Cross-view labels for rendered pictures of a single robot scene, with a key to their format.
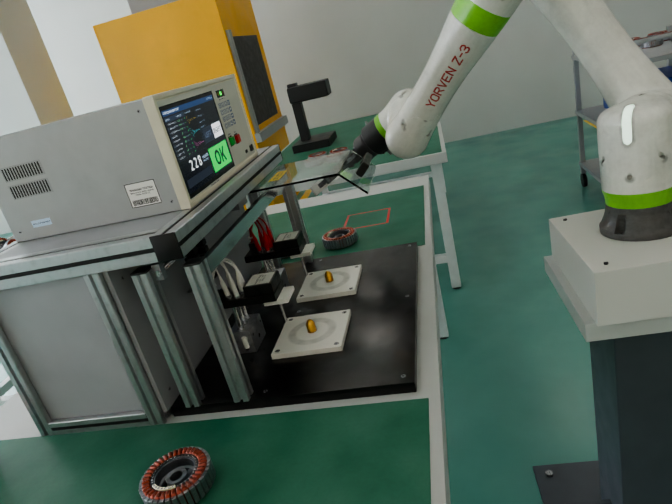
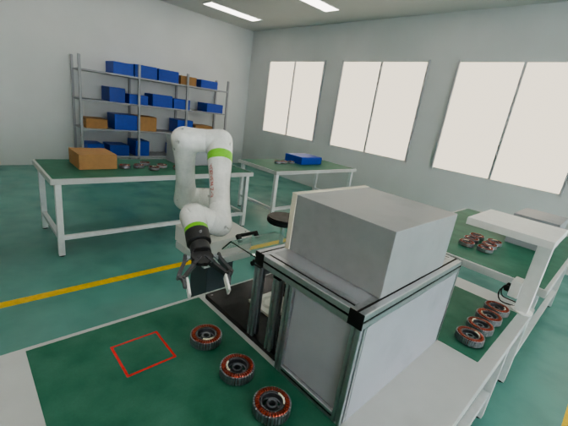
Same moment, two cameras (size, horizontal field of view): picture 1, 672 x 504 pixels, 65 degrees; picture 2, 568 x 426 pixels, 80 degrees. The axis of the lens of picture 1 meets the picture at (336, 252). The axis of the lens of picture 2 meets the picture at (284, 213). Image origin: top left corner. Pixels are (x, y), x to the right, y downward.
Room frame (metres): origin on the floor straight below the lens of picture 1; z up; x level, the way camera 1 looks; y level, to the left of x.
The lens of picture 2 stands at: (2.33, 0.68, 1.58)
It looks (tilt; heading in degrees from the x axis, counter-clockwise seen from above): 17 degrees down; 211
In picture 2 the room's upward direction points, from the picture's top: 8 degrees clockwise
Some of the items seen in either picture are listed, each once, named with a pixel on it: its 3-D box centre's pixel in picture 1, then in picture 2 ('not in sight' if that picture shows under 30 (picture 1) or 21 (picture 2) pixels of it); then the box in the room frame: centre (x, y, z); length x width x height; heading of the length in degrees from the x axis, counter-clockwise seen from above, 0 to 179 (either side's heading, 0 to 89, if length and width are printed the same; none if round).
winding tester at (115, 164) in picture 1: (136, 149); (370, 230); (1.21, 0.37, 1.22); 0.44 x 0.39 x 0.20; 166
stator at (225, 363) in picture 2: not in sight; (237, 368); (1.62, 0.16, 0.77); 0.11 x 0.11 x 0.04
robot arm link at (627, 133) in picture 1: (638, 149); (213, 204); (0.96, -0.61, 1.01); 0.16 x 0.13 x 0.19; 136
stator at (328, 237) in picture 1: (339, 237); (205, 336); (1.57, -0.02, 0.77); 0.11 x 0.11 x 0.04
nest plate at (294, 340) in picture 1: (312, 333); not in sight; (1.00, 0.09, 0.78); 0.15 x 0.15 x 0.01; 76
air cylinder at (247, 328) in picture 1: (247, 333); not in sight; (1.03, 0.23, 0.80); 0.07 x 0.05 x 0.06; 166
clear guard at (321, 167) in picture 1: (306, 180); (270, 252); (1.29, 0.03, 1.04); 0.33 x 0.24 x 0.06; 76
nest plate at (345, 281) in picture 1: (330, 282); (272, 303); (1.23, 0.03, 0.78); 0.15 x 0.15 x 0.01; 76
